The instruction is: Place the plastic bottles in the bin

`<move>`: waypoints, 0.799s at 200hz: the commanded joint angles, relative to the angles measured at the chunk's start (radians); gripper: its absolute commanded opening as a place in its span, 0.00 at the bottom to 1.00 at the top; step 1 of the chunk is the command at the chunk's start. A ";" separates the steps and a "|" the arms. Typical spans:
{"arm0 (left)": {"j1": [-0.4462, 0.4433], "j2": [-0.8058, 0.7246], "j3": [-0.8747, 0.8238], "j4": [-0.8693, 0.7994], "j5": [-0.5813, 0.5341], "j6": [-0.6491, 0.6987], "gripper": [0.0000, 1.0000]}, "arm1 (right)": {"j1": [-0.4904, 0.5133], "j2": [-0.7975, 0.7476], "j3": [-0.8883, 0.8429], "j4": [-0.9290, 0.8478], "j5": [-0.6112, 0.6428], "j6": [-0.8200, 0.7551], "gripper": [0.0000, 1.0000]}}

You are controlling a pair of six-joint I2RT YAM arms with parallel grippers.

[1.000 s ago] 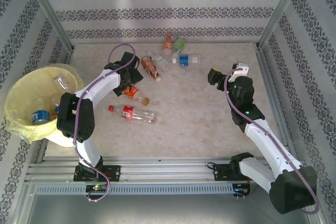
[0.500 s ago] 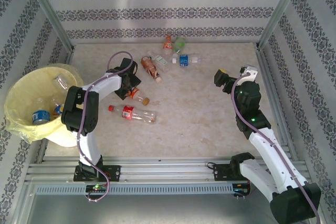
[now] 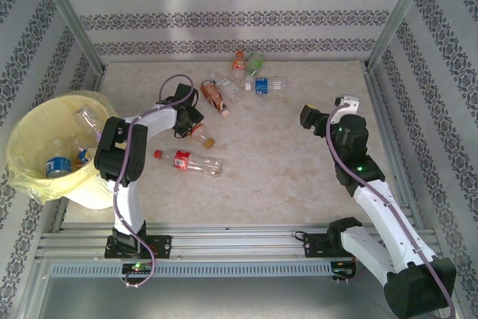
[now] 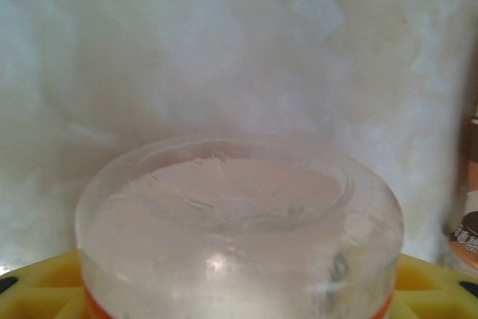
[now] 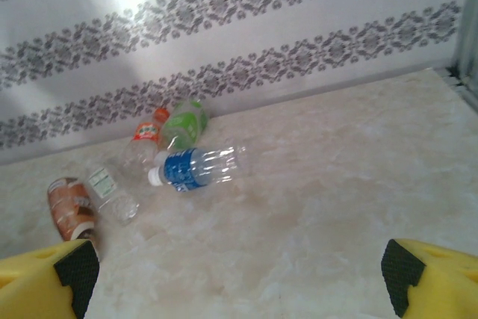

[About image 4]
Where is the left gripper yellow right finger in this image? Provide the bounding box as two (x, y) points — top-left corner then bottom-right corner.
(390, 253), (478, 319)

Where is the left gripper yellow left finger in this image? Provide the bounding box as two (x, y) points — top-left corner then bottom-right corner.
(0, 251), (90, 319)

